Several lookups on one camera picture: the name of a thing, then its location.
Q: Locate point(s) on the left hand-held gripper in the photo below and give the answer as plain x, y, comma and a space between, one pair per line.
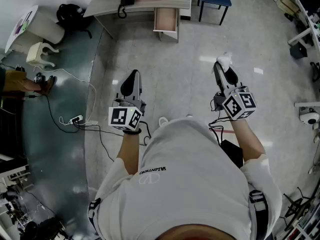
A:
125, 117

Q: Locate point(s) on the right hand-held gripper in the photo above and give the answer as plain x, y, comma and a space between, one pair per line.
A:
237, 105

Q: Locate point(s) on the white cloth piece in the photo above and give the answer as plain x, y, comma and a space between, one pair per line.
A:
223, 59

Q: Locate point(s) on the light wooden drawer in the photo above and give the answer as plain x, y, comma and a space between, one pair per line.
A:
165, 19

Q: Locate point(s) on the person's right forearm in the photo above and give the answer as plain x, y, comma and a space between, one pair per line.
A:
246, 139

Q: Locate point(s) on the person's left forearm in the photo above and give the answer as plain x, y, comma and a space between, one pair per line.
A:
128, 151

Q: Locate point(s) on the person's left white shoe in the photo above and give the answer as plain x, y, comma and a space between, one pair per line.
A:
163, 121

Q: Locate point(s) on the white power strip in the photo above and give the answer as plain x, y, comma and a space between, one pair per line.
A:
76, 119

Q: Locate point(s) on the black pouch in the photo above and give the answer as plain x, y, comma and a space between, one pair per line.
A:
232, 151

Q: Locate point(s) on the black box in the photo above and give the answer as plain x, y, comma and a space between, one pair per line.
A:
298, 51

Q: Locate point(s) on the white metal workbench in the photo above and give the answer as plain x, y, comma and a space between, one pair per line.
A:
298, 37

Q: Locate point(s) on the grey wooden desk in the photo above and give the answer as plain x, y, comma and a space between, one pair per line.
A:
105, 5

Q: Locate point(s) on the black office chair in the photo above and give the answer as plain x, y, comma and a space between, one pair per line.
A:
315, 71

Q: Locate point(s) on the white dome device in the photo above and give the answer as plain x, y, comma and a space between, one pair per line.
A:
308, 116

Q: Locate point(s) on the black backpack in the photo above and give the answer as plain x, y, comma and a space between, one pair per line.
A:
70, 15

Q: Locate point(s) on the white stool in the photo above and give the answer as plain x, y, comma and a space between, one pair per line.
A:
35, 54

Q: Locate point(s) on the white round table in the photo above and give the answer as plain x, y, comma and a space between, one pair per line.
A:
47, 29

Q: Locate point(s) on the person's white shirt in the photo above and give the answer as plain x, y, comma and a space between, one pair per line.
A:
187, 184

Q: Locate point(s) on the black tripod stand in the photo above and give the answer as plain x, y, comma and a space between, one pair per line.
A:
297, 206

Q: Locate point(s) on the white shelving rack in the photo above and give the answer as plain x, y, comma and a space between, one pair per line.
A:
307, 226

